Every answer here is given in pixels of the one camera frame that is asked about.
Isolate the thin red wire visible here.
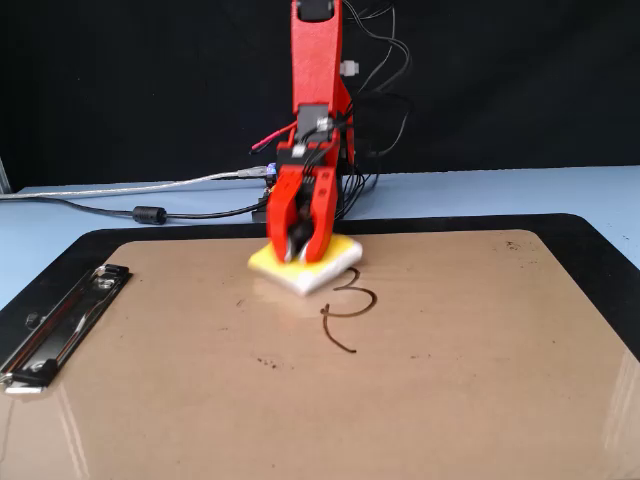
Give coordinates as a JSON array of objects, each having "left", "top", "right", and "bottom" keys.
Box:
[{"left": 251, "top": 122, "right": 300, "bottom": 153}]

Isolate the black backdrop cloth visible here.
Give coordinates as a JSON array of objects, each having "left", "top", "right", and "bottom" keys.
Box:
[{"left": 0, "top": 0, "right": 640, "bottom": 194}]

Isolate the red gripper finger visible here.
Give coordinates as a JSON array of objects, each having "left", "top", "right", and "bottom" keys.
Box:
[
  {"left": 266, "top": 167, "right": 304, "bottom": 264},
  {"left": 298, "top": 168, "right": 337, "bottom": 265}
]

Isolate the yellow sponge with black knob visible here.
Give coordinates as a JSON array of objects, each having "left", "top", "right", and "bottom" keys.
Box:
[{"left": 247, "top": 233, "right": 364, "bottom": 297}]

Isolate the black power cable with ferrite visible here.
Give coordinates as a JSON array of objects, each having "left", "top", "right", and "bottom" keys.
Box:
[{"left": 0, "top": 195, "right": 271, "bottom": 226}]

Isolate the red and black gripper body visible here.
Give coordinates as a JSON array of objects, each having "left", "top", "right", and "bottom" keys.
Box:
[{"left": 276, "top": 141, "right": 342, "bottom": 202}]

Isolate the brown hardboard clipboard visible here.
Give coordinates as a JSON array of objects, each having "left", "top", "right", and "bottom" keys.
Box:
[{"left": 0, "top": 228, "right": 640, "bottom": 480}]

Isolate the black rectangular desk mat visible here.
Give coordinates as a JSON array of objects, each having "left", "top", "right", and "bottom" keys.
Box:
[{"left": 0, "top": 213, "right": 640, "bottom": 364}]

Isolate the silver braided USB cable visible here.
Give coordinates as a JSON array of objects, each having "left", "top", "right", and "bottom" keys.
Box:
[{"left": 0, "top": 164, "right": 269, "bottom": 201}]

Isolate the silver metal clipboard clip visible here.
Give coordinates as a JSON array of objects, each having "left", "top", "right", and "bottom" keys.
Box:
[{"left": 0, "top": 263, "right": 134, "bottom": 396}]

